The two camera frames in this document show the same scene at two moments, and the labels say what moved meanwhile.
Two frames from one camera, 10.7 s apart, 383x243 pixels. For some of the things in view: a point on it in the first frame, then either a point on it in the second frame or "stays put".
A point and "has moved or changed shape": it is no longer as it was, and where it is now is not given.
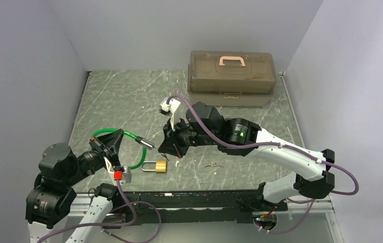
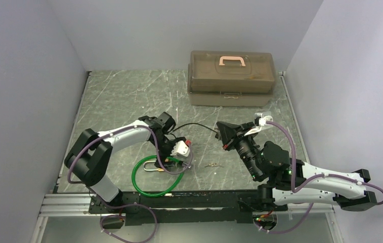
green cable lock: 141,142 has moved or changed shape
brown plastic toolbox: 225,78 stays put
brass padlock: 161,166 stays put
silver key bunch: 213,164 stays put
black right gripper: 173,146 to 227,131
